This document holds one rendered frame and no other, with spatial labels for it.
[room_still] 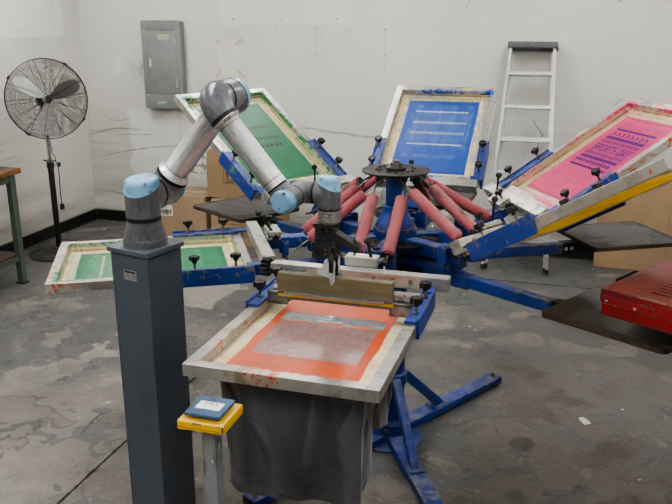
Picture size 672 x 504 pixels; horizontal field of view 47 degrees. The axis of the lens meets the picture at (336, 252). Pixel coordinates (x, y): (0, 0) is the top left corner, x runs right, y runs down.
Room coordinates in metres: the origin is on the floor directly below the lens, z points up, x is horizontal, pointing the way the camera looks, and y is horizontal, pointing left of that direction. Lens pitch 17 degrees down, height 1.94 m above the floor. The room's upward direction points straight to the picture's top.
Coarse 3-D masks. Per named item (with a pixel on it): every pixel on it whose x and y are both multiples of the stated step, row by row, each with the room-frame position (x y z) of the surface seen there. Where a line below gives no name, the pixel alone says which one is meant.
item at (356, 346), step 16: (384, 320) 2.46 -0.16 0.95; (320, 336) 2.32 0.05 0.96; (336, 336) 2.32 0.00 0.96; (352, 336) 2.32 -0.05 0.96; (368, 336) 2.32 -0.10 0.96; (384, 336) 2.32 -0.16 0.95; (320, 352) 2.19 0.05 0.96; (336, 352) 2.19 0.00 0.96; (352, 352) 2.19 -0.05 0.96; (368, 352) 2.19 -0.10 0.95; (304, 368) 2.08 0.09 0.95; (320, 368) 2.08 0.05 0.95; (336, 368) 2.08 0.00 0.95; (352, 368) 2.08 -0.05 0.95
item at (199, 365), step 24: (216, 336) 2.24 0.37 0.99; (408, 336) 2.24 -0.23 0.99; (192, 360) 2.06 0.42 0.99; (384, 360) 2.06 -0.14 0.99; (264, 384) 1.96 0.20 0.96; (288, 384) 1.94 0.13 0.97; (312, 384) 1.92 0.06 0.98; (336, 384) 1.91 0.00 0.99; (360, 384) 1.91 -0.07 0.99; (384, 384) 1.92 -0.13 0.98
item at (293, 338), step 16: (288, 304) 2.61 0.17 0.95; (304, 304) 2.61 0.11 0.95; (320, 304) 2.61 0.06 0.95; (336, 304) 2.61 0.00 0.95; (272, 320) 2.46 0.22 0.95; (288, 320) 2.46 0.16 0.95; (256, 336) 2.32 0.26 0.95; (272, 336) 2.32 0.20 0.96; (288, 336) 2.32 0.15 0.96; (304, 336) 2.32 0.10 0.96; (240, 352) 2.19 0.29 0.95; (272, 352) 2.19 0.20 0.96; (288, 352) 2.19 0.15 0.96; (304, 352) 2.19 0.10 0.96; (272, 368) 2.08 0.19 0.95; (288, 368) 2.08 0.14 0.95
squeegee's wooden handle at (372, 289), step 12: (288, 276) 2.52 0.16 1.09; (300, 276) 2.50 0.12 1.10; (312, 276) 2.49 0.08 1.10; (324, 276) 2.48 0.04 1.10; (336, 276) 2.48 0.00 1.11; (288, 288) 2.52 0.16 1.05; (300, 288) 2.50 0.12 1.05; (312, 288) 2.49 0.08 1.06; (324, 288) 2.48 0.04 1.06; (336, 288) 2.47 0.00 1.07; (348, 288) 2.45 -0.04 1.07; (360, 288) 2.44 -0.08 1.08; (372, 288) 2.43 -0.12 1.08; (384, 288) 2.42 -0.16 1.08; (384, 300) 2.42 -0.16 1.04
